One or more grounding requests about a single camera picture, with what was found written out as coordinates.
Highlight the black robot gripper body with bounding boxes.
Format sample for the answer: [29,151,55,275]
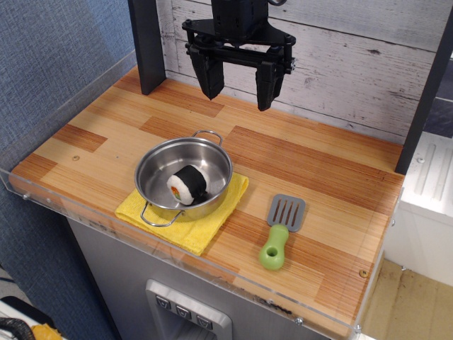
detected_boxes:
[182,1,296,74]

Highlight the white ribbed side counter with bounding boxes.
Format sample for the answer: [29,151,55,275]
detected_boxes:
[401,132,452,218]

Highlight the black left frame post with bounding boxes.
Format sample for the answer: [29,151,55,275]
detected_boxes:
[128,0,166,95]

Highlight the black braided cable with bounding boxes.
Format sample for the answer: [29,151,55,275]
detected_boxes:
[0,317,35,340]

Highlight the yellow cloth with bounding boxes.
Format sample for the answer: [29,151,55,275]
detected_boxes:
[115,173,248,256]

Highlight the black frame post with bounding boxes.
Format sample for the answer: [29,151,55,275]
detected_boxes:
[128,0,166,95]
[395,9,452,175]

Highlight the plush sushi roll toy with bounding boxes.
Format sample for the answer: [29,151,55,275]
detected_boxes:
[166,164,211,205]

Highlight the clear acrylic table guard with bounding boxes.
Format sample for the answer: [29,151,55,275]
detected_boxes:
[1,57,403,339]

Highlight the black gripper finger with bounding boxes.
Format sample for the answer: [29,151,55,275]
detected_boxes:
[188,45,224,100]
[256,62,285,111]

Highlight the black right frame post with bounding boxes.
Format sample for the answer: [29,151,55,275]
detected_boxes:
[395,9,452,175]

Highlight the yellow object bottom left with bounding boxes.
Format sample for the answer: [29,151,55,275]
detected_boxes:
[31,324,64,340]

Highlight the stainless steel pot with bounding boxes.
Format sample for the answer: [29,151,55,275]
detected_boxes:
[134,130,233,227]

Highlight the silver dispenser button panel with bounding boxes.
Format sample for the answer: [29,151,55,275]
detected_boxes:
[145,279,233,339]

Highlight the grey toy fridge cabinet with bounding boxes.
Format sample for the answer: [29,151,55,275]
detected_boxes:
[69,220,323,339]

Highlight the grey spatula green handle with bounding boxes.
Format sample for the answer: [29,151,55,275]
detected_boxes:
[258,194,306,271]

